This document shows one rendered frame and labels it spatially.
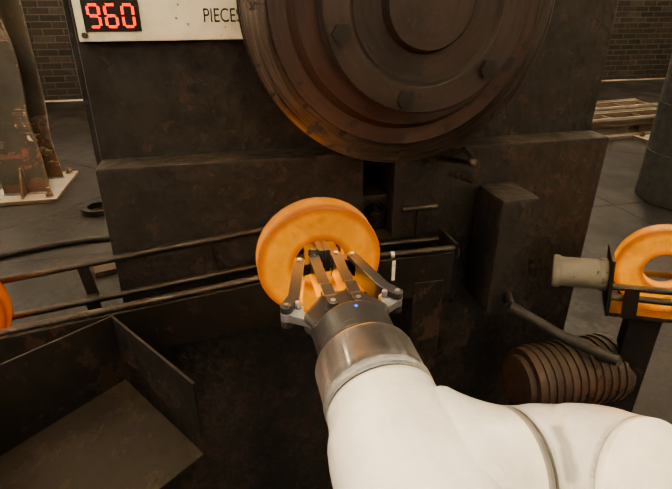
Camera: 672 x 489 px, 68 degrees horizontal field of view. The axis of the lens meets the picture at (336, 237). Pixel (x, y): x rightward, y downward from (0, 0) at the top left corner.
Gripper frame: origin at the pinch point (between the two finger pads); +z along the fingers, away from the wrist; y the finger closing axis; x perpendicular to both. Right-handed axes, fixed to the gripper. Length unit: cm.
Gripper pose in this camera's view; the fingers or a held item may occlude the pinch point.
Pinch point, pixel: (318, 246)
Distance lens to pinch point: 61.3
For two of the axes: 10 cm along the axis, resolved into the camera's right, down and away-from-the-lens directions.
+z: -2.2, -4.7, 8.6
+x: 0.1, -8.8, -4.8
